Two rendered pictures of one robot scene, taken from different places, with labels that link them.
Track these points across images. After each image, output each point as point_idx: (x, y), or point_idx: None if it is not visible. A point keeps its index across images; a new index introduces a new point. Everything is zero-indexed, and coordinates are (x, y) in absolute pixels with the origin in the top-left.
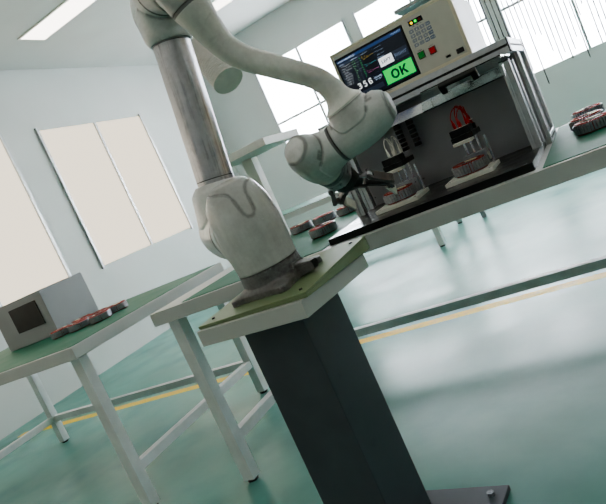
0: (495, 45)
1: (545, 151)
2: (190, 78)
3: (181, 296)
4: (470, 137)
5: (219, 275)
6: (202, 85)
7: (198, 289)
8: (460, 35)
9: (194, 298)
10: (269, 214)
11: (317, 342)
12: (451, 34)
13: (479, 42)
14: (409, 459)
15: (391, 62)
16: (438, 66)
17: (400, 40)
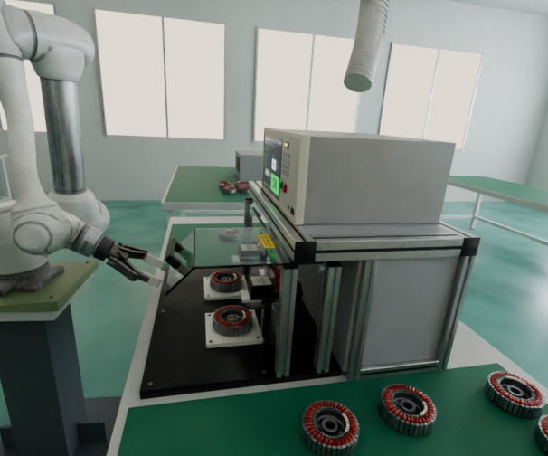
0: (290, 241)
1: (285, 384)
2: (47, 113)
3: (202, 217)
4: (245, 299)
5: (238, 219)
6: (58, 122)
7: (205, 221)
8: (295, 195)
9: (167, 228)
10: None
11: None
12: (293, 187)
13: (393, 207)
14: (59, 423)
15: (274, 170)
16: (284, 208)
17: (279, 155)
